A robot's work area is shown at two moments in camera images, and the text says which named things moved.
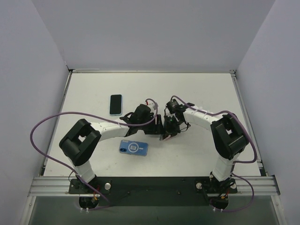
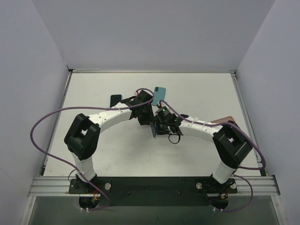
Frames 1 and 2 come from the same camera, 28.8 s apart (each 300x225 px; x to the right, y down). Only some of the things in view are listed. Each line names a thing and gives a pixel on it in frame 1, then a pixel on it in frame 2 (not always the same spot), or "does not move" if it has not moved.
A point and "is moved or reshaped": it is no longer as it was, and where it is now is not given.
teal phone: (169, 136) -> (159, 94)
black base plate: (153, 191) does not move
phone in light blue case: (116, 104) does not move
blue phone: (133, 147) is moved or reshaped
